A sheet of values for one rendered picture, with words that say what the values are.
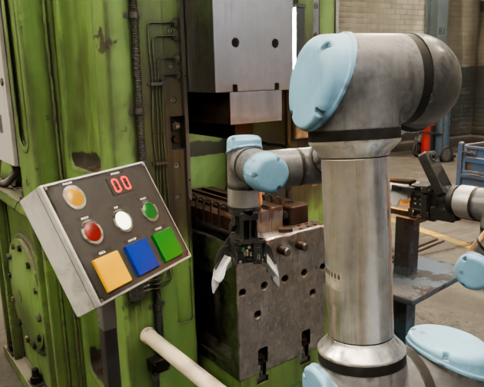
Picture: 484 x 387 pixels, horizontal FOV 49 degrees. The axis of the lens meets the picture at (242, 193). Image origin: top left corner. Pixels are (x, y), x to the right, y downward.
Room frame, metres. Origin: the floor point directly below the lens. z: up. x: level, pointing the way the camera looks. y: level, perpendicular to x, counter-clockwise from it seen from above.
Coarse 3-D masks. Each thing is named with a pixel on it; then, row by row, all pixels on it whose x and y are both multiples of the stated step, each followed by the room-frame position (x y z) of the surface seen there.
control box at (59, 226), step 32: (32, 192) 1.09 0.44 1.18; (64, 192) 1.11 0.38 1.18; (96, 192) 1.18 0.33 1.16; (128, 192) 1.26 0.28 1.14; (32, 224) 1.09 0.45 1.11; (64, 224) 1.06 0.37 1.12; (96, 224) 1.12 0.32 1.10; (160, 224) 1.28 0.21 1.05; (64, 256) 1.05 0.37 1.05; (96, 256) 1.08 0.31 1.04; (160, 256) 1.22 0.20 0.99; (64, 288) 1.06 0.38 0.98; (96, 288) 1.03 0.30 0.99; (128, 288) 1.09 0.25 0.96
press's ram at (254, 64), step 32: (192, 0) 1.63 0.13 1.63; (224, 0) 1.57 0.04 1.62; (256, 0) 1.64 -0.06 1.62; (288, 0) 1.71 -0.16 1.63; (192, 32) 1.63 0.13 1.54; (224, 32) 1.57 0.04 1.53; (256, 32) 1.63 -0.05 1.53; (288, 32) 1.71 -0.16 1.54; (192, 64) 1.64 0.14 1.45; (224, 64) 1.56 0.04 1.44; (256, 64) 1.63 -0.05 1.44; (288, 64) 1.71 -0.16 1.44
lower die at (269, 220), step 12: (192, 192) 1.94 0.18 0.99; (204, 192) 1.89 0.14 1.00; (192, 204) 1.78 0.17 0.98; (204, 204) 1.78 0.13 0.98; (216, 204) 1.74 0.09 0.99; (264, 204) 1.68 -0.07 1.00; (276, 204) 1.71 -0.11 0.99; (192, 216) 1.77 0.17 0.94; (216, 216) 1.65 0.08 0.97; (228, 216) 1.62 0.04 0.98; (264, 216) 1.65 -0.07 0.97; (276, 216) 1.68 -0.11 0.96; (228, 228) 1.60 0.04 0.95; (264, 228) 1.65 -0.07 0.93; (276, 228) 1.68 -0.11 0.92
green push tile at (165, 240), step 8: (160, 232) 1.26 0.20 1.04; (168, 232) 1.28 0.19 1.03; (160, 240) 1.24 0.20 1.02; (168, 240) 1.26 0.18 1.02; (176, 240) 1.28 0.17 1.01; (160, 248) 1.22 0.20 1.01; (168, 248) 1.25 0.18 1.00; (176, 248) 1.27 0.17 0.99; (168, 256) 1.23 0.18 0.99; (176, 256) 1.25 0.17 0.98
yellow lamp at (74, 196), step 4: (72, 188) 1.13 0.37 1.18; (68, 192) 1.12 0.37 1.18; (72, 192) 1.13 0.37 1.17; (76, 192) 1.13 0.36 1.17; (80, 192) 1.14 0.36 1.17; (68, 196) 1.11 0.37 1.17; (72, 196) 1.12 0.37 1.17; (76, 196) 1.13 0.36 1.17; (80, 196) 1.14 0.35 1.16; (68, 200) 1.11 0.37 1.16; (72, 200) 1.11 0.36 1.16; (76, 200) 1.12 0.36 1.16; (80, 200) 1.13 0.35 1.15; (72, 204) 1.11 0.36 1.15; (76, 204) 1.12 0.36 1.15; (80, 204) 1.12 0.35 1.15
